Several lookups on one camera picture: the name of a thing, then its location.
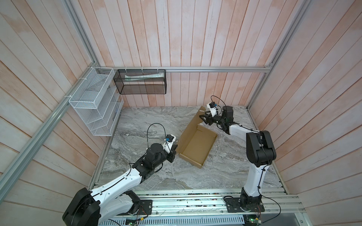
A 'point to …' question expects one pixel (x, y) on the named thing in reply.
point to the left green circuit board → (132, 222)
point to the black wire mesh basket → (141, 81)
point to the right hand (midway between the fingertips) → (202, 113)
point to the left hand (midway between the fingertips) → (176, 148)
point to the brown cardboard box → (195, 143)
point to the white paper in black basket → (128, 78)
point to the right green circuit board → (251, 220)
